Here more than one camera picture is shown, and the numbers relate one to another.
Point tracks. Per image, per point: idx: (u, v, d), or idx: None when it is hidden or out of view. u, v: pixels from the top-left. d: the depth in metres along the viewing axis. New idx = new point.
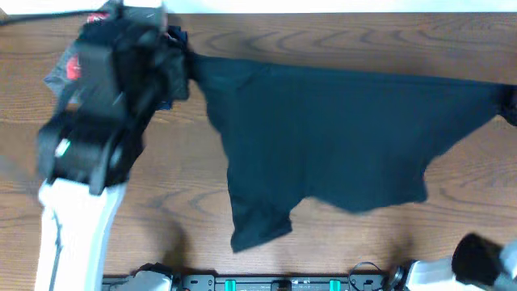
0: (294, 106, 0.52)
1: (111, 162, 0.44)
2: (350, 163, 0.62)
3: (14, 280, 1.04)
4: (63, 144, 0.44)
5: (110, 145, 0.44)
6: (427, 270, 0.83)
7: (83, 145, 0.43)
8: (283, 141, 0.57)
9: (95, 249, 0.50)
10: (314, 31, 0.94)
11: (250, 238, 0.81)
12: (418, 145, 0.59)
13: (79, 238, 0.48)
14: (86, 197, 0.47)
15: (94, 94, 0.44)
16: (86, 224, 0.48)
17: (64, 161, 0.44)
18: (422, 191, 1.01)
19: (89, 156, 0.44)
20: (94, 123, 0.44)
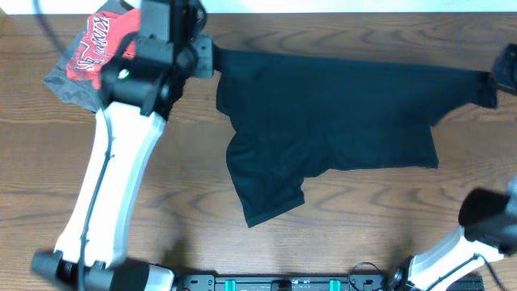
0: (303, 77, 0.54)
1: (162, 93, 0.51)
2: (344, 118, 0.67)
3: (10, 280, 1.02)
4: (123, 73, 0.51)
5: (162, 80, 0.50)
6: (426, 257, 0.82)
7: (138, 77, 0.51)
8: (283, 107, 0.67)
9: (134, 173, 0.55)
10: (321, 38, 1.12)
11: (250, 191, 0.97)
12: (405, 107, 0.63)
13: (121, 164, 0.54)
14: (135, 120, 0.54)
15: (145, 44, 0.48)
16: (130, 145, 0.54)
17: (122, 93, 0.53)
18: (417, 191, 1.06)
19: (142, 83, 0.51)
20: (151, 62, 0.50)
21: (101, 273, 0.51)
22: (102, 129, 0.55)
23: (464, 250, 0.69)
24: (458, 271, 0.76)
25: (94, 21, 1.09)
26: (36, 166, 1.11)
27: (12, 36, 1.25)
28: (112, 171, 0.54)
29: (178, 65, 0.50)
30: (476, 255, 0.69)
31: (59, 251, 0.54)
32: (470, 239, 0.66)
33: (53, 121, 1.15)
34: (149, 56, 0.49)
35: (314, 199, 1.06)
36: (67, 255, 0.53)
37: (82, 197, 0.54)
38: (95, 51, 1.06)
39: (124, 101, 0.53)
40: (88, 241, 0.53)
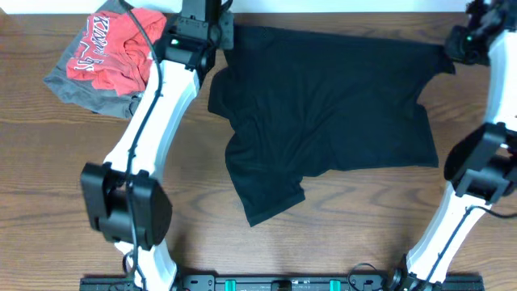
0: (284, 54, 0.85)
1: (201, 64, 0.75)
2: (332, 100, 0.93)
3: (9, 280, 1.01)
4: (173, 42, 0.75)
5: (201, 54, 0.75)
6: (418, 245, 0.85)
7: (186, 48, 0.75)
8: (278, 83, 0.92)
9: (174, 117, 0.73)
10: None
11: (256, 170, 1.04)
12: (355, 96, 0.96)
13: (168, 102, 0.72)
14: (181, 74, 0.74)
15: (186, 22, 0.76)
16: (174, 90, 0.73)
17: (172, 52, 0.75)
18: (418, 190, 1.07)
19: (190, 51, 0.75)
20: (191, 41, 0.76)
21: (143, 181, 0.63)
22: (154, 76, 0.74)
23: (458, 206, 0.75)
24: (454, 241, 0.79)
25: (94, 21, 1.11)
26: (37, 166, 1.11)
27: (13, 36, 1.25)
28: (161, 107, 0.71)
29: (212, 40, 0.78)
30: (470, 206, 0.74)
31: (109, 162, 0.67)
32: (459, 196, 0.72)
33: (53, 121, 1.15)
34: (191, 31, 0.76)
35: (314, 200, 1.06)
36: (115, 166, 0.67)
37: (132, 124, 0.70)
38: (95, 51, 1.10)
39: (174, 60, 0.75)
40: (136, 156, 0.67)
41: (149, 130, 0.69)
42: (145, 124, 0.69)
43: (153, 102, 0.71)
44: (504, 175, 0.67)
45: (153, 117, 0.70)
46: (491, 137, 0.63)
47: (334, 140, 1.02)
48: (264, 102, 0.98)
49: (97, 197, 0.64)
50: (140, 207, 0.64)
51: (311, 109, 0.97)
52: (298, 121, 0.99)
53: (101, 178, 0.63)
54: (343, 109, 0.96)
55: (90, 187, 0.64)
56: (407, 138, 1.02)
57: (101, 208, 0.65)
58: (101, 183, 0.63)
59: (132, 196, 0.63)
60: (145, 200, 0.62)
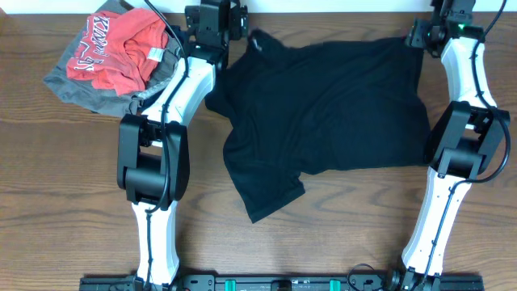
0: (289, 70, 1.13)
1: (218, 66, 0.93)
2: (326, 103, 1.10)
3: (8, 280, 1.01)
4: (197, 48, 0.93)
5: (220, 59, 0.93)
6: (410, 243, 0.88)
7: (208, 51, 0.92)
8: (280, 89, 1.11)
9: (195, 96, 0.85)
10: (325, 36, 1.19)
11: (253, 169, 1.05)
12: (353, 96, 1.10)
13: (194, 81, 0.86)
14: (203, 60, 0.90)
15: (204, 32, 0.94)
16: (199, 72, 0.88)
17: (198, 53, 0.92)
18: (418, 190, 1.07)
19: (210, 53, 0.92)
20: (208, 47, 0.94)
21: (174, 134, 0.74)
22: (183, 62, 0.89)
23: (443, 187, 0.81)
24: (444, 225, 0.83)
25: (94, 21, 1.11)
26: (36, 166, 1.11)
27: (13, 36, 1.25)
28: (187, 85, 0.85)
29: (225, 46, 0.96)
30: (454, 184, 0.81)
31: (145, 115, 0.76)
32: (441, 175, 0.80)
33: (53, 121, 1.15)
34: (209, 40, 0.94)
35: (315, 199, 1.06)
36: (151, 119, 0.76)
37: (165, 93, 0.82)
38: (95, 51, 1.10)
39: (197, 57, 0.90)
40: (169, 112, 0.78)
41: (178, 96, 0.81)
42: (177, 93, 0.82)
43: (182, 80, 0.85)
44: (476, 151, 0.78)
45: (182, 90, 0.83)
46: (461, 111, 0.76)
47: (332, 139, 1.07)
48: (263, 107, 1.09)
49: (132, 144, 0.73)
50: (172, 153, 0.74)
51: (306, 113, 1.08)
52: (296, 121, 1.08)
53: (138, 124, 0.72)
54: (334, 113, 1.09)
55: (128, 133, 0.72)
56: (406, 137, 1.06)
57: (134, 154, 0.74)
58: (138, 129, 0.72)
59: (167, 142, 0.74)
60: (178, 144, 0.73)
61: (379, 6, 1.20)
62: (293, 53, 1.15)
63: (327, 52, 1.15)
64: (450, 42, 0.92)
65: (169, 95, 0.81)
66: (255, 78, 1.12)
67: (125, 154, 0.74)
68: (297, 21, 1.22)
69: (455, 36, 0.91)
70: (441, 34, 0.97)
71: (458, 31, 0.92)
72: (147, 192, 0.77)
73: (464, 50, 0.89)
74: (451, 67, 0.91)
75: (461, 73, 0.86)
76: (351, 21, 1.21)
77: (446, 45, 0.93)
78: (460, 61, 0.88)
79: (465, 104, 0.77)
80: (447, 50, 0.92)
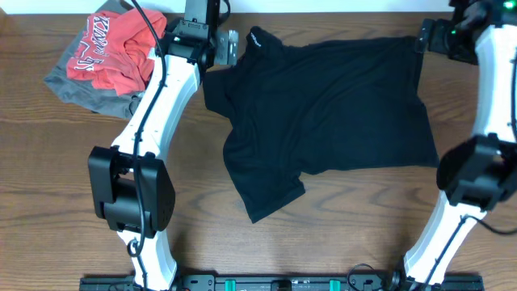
0: (290, 69, 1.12)
1: (203, 60, 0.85)
2: (327, 103, 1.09)
3: (8, 280, 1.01)
4: (176, 40, 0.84)
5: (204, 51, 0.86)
6: (415, 249, 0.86)
7: (187, 45, 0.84)
8: (281, 89, 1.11)
9: (176, 107, 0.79)
10: (324, 37, 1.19)
11: (253, 170, 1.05)
12: (355, 95, 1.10)
13: (172, 90, 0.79)
14: (182, 63, 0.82)
15: (188, 25, 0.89)
16: (178, 77, 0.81)
17: (176, 48, 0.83)
18: (418, 190, 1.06)
19: (191, 48, 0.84)
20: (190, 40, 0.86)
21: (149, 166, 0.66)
22: (159, 68, 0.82)
23: (452, 215, 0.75)
24: (451, 246, 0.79)
25: (94, 21, 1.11)
26: (36, 166, 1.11)
27: (13, 36, 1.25)
28: (165, 94, 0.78)
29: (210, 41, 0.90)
30: (466, 215, 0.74)
31: (116, 146, 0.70)
32: (452, 204, 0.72)
33: (53, 121, 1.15)
34: (191, 33, 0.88)
35: (314, 199, 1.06)
36: (122, 149, 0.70)
37: (139, 111, 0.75)
38: (95, 51, 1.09)
39: (176, 56, 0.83)
40: (142, 141, 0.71)
41: (156, 112, 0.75)
42: (152, 111, 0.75)
43: (158, 92, 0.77)
44: (498, 182, 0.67)
45: (158, 107, 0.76)
46: (487, 149, 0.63)
47: (332, 139, 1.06)
48: (263, 107, 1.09)
49: (103, 179, 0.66)
50: (148, 186, 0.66)
51: (306, 113, 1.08)
52: (296, 121, 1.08)
53: (109, 159, 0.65)
54: (334, 113, 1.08)
55: (97, 170, 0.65)
56: (406, 137, 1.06)
57: (107, 190, 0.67)
58: (109, 166, 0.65)
59: (141, 175, 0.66)
60: (153, 178, 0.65)
61: (378, 6, 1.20)
62: (293, 52, 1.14)
63: (327, 51, 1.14)
64: (490, 29, 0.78)
65: (144, 115, 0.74)
66: (254, 77, 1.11)
67: (98, 189, 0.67)
68: (296, 20, 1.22)
69: (496, 23, 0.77)
70: (480, 11, 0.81)
71: (501, 11, 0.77)
72: (128, 224, 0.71)
73: (505, 45, 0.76)
74: (485, 64, 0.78)
75: (497, 80, 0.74)
76: (350, 20, 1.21)
77: (485, 32, 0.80)
78: (498, 65, 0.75)
79: (493, 141, 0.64)
80: (486, 40, 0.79)
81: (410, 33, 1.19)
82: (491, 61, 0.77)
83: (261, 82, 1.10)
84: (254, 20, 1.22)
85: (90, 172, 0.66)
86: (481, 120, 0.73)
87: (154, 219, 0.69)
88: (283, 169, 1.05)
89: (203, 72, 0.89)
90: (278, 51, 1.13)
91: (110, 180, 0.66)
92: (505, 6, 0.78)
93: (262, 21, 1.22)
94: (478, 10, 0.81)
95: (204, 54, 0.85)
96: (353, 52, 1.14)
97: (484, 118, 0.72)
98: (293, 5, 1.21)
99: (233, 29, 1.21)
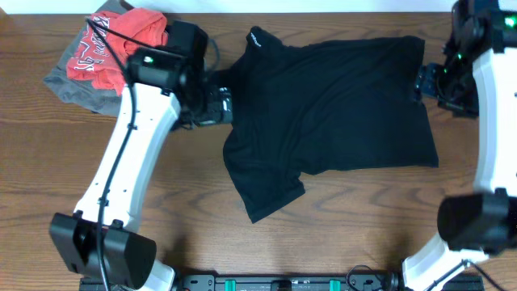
0: (289, 69, 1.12)
1: (181, 81, 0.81)
2: (326, 105, 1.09)
3: (8, 280, 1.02)
4: (147, 59, 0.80)
5: (179, 73, 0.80)
6: (418, 261, 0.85)
7: (161, 65, 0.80)
8: (280, 89, 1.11)
9: (149, 150, 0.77)
10: (325, 36, 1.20)
11: (251, 170, 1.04)
12: (354, 96, 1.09)
13: (142, 133, 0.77)
14: (154, 95, 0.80)
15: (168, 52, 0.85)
16: (153, 110, 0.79)
17: (149, 72, 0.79)
18: (419, 190, 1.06)
19: (164, 69, 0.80)
20: (162, 61, 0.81)
21: (112, 236, 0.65)
22: (128, 103, 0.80)
23: (452, 256, 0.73)
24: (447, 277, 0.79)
25: (94, 21, 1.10)
26: (36, 166, 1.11)
27: (13, 36, 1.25)
28: (135, 138, 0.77)
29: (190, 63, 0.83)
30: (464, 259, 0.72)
31: (80, 212, 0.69)
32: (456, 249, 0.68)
33: (53, 121, 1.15)
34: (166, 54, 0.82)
35: (314, 200, 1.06)
36: (86, 216, 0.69)
37: (107, 164, 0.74)
38: (95, 51, 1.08)
39: (148, 81, 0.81)
40: (108, 204, 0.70)
41: (124, 158, 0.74)
42: (119, 163, 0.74)
43: (127, 140, 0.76)
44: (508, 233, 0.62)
45: (126, 157, 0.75)
46: (496, 204, 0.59)
47: (331, 140, 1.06)
48: (263, 107, 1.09)
49: (70, 247, 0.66)
50: (113, 255, 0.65)
51: (307, 113, 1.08)
52: (295, 122, 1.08)
53: (71, 230, 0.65)
54: (334, 114, 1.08)
55: (59, 238, 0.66)
56: (405, 137, 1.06)
57: (76, 257, 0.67)
58: (72, 236, 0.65)
59: (106, 247, 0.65)
60: (118, 250, 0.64)
61: (379, 6, 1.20)
62: (294, 52, 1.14)
63: (327, 51, 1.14)
64: (490, 53, 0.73)
65: (110, 171, 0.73)
66: (254, 78, 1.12)
67: (65, 255, 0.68)
68: (297, 20, 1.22)
69: (497, 48, 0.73)
70: (476, 30, 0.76)
71: (501, 30, 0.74)
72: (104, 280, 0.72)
73: (510, 84, 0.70)
74: (485, 96, 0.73)
75: (500, 128, 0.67)
76: (351, 20, 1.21)
77: (483, 56, 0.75)
78: (499, 99, 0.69)
79: (502, 198, 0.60)
80: (485, 68, 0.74)
81: (410, 33, 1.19)
82: (491, 94, 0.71)
83: (260, 82, 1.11)
84: (253, 20, 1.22)
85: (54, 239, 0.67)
86: (487, 163, 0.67)
87: (128, 280, 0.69)
88: (282, 170, 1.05)
89: (182, 95, 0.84)
90: (277, 49, 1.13)
91: (73, 248, 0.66)
92: (506, 24, 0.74)
93: (263, 21, 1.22)
94: (472, 27, 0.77)
95: (182, 73, 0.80)
96: (353, 52, 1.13)
97: (489, 169, 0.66)
98: (293, 6, 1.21)
99: (233, 30, 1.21)
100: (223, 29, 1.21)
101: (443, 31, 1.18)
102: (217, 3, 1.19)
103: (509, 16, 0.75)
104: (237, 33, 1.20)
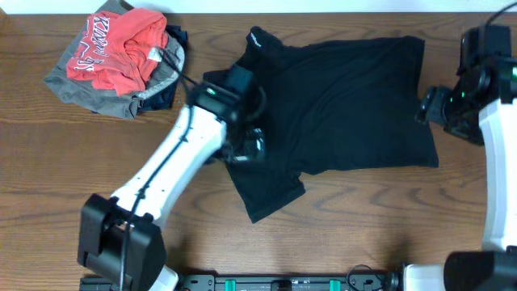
0: (290, 69, 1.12)
1: (232, 118, 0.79)
2: (327, 105, 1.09)
3: (10, 280, 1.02)
4: (210, 91, 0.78)
5: (230, 111, 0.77)
6: (422, 270, 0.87)
7: (218, 100, 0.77)
8: (281, 89, 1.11)
9: (191, 164, 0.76)
10: (325, 37, 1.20)
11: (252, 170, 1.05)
12: (354, 96, 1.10)
13: (191, 148, 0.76)
14: (207, 124, 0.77)
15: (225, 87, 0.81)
16: (203, 132, 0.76)
17: (207, 103, 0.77)
18: (419, 190, 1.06)
19: (223, 103, 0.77)
20: (221, 96, 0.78)
21: (141, 230, 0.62)
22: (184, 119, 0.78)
23: None
24: None
25: (94, 21, 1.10)
26: (36, 166, 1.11)
27: (14, 36, 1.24)
28: (182, 151, 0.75)
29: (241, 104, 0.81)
30: None
31: (116, 198, 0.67)
32: None
33: (53, 121, 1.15)
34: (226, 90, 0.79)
35: (314, 200, 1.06)
36: (121, 203, 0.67)
37: (151, 164, 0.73)
38: (95, 51, 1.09)
39: (206, 107, 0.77)
40: (145, 198, 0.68)
41: (168, 168, 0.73)
42: (162, 168, 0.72)
43: (176, 150, 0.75)
44: None
45: (170, 165, 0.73)
46: (509, 268, 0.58)
47: (332, 140, 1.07)
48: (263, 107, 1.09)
49: (94, 230, 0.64)
50: (136, 250, 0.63)
51: (306, 113, 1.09)
52: (296, 122, 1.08)
53: (103, 212, 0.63)
54: (334, 114, 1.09)
55: (87, 218, 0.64)
56: (405, 137, 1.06)
57: (96, 243, 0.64)
58: (101, 218, 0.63)
59: (131, 240, 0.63)
60: (142, 246, 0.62)
61: (379, 6, 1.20)
62: (293, 52, 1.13)
63: (327, 51, 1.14)
64: (496, 105, 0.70)
65: (154, 170, 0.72)
66: (254, 77, 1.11)
67: (85, 240, 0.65)
68: (297, 20, 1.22)
69: (504, 98, 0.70)
70: (481, 79, 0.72)
71: (508, 81, 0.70)
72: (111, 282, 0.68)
73: None
74: (493, 145, 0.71)
75: (509, 179, 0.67)
76: (351, 20, 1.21)
77: (489, 106, 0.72)
78: (508, 153, 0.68)
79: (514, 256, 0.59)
80: (491, 118, 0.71)
81: (410, 34, 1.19)
82: (498, 145, 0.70)
83: (261, 82, 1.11)
84: (253, 20, 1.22)
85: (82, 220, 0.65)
86: (498, 216, 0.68)
87: (135, 284, 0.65)
88: (283, 170, 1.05)
89: (231, 128, 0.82)
90: (276, 50, 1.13)
91: (98, 233, 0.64)
92: (512, 74, 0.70)
93: (263, 21, 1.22)
94: (481, 77, 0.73)
95: (233, 111, 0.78)
96: (353, 52, 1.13)
97: (499, 221, 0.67)
98: (293, 6, 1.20)
99: (233, 30, 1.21)
100: (224, 29, 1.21)
101: (442, 31, 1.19)
102: (217, 3, 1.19)
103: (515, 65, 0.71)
104: (237, 34, 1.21)
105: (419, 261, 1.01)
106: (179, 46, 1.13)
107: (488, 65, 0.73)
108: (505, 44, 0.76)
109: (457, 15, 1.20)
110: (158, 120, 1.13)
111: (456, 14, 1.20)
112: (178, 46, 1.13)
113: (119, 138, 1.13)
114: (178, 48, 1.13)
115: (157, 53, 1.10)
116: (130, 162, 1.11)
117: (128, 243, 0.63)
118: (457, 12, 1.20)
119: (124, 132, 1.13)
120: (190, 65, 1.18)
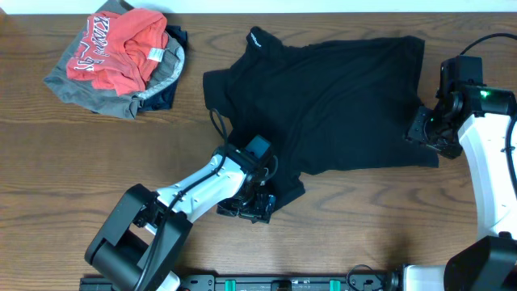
0: (291, 69, 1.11)
1: (248, 179, 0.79)
2: (328, 105, 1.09)
3: (10, 280, 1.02)
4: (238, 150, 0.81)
5: (252, 170, 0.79)
6: (419, 269, 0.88)
7: (245, 158, 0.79)
8: (281, 89, 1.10)
9: (216, 196, 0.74)
10: (324, 37, 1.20)
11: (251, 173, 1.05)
12: (355, 96, 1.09)
13: (224, 180, 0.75)
14: (233, 177, 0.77)
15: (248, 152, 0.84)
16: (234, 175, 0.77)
17: (236, 158, 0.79)
18: (420, 190, 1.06)
19: (249, 162, 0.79)
20: (246, 156, 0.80)
21: (178, 226, 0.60)
22: (216, 161, 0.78)
23: None
24: None
25: (94, 21, 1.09)
26: (37, 166, 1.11)
27: (13, 36, 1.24)
28: (215, 181, 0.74)
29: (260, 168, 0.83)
30: None
31: (157, 193, 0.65)
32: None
33: (53, 121, 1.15)
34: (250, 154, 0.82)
35: (314, 199, 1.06)
36: (161, 199, 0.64)
37: (187, 181, 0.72)
38: (95, 51, 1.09)
39: (233, 159, 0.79)
40: (181, 201, 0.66)
41: (200, 187, 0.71)
42: (199, 185, 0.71)
43: (209, 177, 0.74)
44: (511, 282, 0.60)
45: (204, 185, 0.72)
46: (506, 254, 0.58)
47: (332, 140, 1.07)
48: (264, 107, 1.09)
49: (123, 220, 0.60)
50: (163, 248, 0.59)
51: (306, 112, 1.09)
52: (296, 121, 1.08)
53: (145, 201, 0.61)
54: (334, 113, 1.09)
55: (122, 206, 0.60)
56: None
57: (118, 235, 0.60)
58: (140, 208, 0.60)
59: (162, 232, 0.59)
60: (174, 240, 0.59)
61: (380, 7, 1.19)
62: (293, 52, 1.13)
63: (327, 51, 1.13)
64: (470, 120, 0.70)
65: (192, 184, 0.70)
66: (254, 77, 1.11)
67: (110, 225, 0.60)
68: (296, 20, 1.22)
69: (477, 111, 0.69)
70: (456, 103, 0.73)
71: (478, 100, 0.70)
72: (111, 282, 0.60)
73: (494, 134, 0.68)
74: (473, 153, 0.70)
75: (493, 176, 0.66)
76: (351, 20, 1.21)
77: (465, 123, 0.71)
78: (488, 157, 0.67)
79: (509, 243, 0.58)
80: (468, 132, 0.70)
81: (409, 34, 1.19)
82: (479, 152, 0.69)
83: (261, 82, 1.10)
84: (253, 20, 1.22)
85: (117, 205, 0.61)
86: (486, 217, 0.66)
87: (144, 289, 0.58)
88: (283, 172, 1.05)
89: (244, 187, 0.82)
90: (276, 50, 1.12)
91: (124, 225, 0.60)
92: (481, 95, 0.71)
93: (262, 21, 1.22)
94: (454, 101, 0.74)
95: (251, 173, 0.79)
96: (354, 52, 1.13)
97: (489, 214, 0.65)
98: (293, 6, 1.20)
99: (233, 30, 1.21)
100: (223, 29, 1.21)
101: (442, 31, 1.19)
102: (216, 4, 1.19)
103: (485, 89, 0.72)
104: (237, 34, 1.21)
105: (418, 260, 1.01)
106: (179, 46, 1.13)
107: (462, 91, 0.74)
108: (479, 74, 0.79)
109: (457, 16, 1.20)
110: (158, 120, 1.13)
111: (456, 14, 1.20)
112: (178, 46, 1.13)
113: (119, 138, 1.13)
114: (178, 48, 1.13)
115: (157, 53, 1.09)
116: (130, 162, 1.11)
117: (158, 236, 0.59)
118: (457, 12, 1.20)
119: (124, 132, 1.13)
120: (189, 64, 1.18)
